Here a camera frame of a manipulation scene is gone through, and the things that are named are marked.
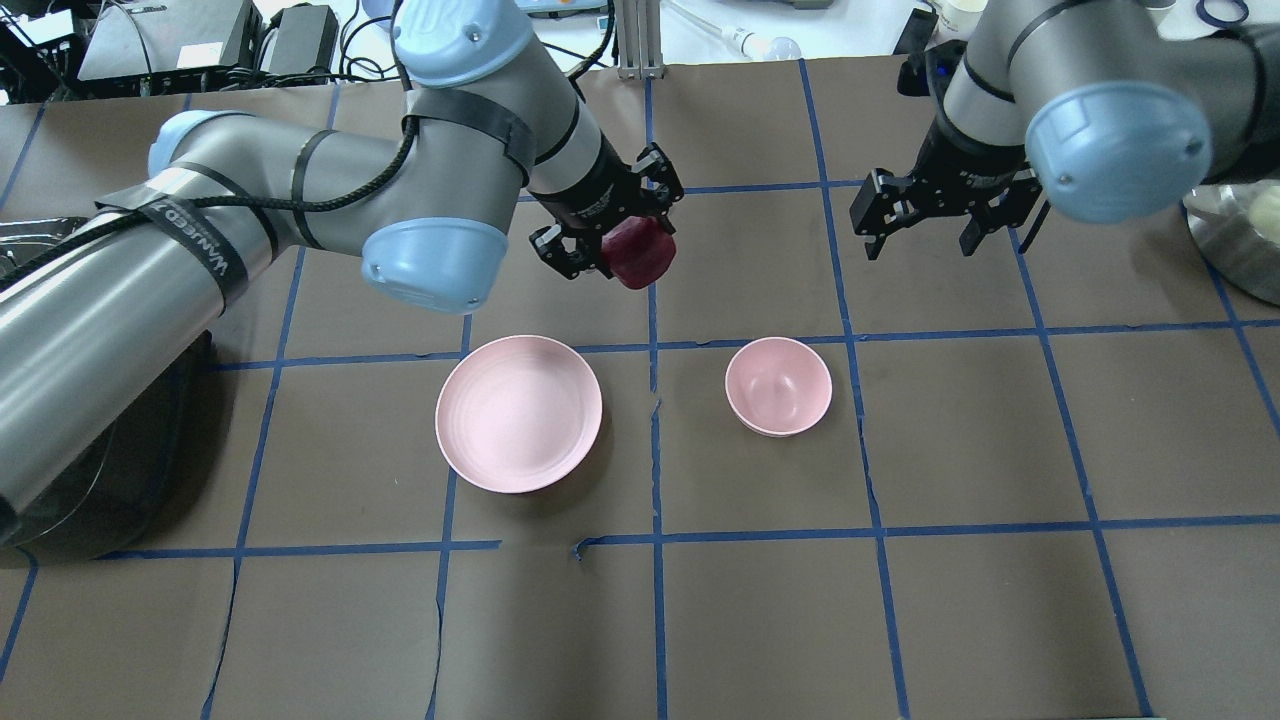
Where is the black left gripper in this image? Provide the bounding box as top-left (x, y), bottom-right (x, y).
top-left (527, 135), bottom-right (685, 281)

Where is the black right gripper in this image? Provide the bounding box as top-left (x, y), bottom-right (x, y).
top-left (850, 114), bottom-right (1043, 261)

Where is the red apple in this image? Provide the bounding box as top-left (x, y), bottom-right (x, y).
top-left (602, 217), bottom-right (677, 290)

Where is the small pink bowl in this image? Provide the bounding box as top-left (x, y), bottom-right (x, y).
top-left (723, 337), bottom-right (835, 438)

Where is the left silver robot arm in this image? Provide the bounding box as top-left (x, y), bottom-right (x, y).
top-left (1, 1), bottom-right (685, 537)

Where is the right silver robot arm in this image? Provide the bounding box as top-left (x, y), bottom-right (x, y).
top-left (849, 1), bottom-right (1279, 260)

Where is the pink plate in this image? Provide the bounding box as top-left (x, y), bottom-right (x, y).
top-left (434, 334), bottom-right (604, 495)

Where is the steel bowl on chair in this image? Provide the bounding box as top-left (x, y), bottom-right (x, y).
top-left (1, 217), bottom-right (87, 292)

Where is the purple white cup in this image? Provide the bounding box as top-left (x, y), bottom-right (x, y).
top-left (934, 0), bottom-right (989, 40)

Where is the steel steamer pot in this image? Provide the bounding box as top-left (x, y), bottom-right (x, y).
top-left (1183, 179), bottom-right (1279, 306)

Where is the black power adapter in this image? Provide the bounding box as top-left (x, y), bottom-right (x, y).
top-left (260, 3), bottom-right (338, 78)

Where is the black computer box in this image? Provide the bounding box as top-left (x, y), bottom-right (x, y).
top-left (76, 1), bottom-right (262, 97)

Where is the aluminium frame post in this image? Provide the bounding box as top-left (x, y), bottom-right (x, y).
top-left (612, 0), bottom-right (666, 81)

